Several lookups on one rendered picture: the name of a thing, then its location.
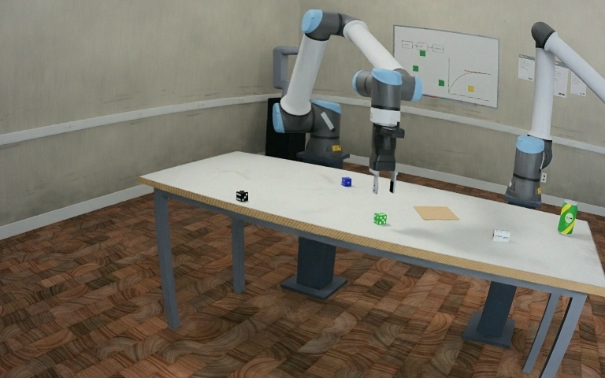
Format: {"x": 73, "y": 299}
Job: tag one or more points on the grey jointed stand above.
{"x": 279, "y": 66}

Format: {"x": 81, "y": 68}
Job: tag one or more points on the green and yellow can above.
{"x": 567, "y": 217}

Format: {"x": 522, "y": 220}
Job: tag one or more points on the white paper notice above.
{"x": 561, "y": 82}
{"x": 577, "y": 87}
{"x": 524, "y": 68}

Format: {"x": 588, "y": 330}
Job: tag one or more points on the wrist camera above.
{"x": 394, "y": 133}

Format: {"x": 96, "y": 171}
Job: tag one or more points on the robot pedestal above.
{"x": 315, "y": 264}
{"x": 494, "y": 307}

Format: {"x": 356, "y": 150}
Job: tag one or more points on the small white box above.
{"x": 501, "y": 236}

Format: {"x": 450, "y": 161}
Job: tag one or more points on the blue die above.
{"x": 346, "y": 182}

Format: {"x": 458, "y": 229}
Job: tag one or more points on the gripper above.
{"x": 383, "y": 156}

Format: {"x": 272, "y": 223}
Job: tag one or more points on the white table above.
{"x": 425, "y": 245}

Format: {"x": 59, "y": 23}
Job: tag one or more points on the tan square mat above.
{"x": 436, "y": 213}

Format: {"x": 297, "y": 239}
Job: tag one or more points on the black cabinet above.
{"x": 283, "y": 141}

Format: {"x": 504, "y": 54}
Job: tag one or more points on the whiteboard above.
{"x": 463, "y": 47}

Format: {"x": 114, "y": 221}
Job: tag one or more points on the green die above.
{"x": 380, "y": 219}

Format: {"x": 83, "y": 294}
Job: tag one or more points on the black die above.
{"x": 242, "y": 196}

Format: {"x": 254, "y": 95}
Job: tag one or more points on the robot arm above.
{"x": 307, "y": 71}
{"x": 542, "y": 94}

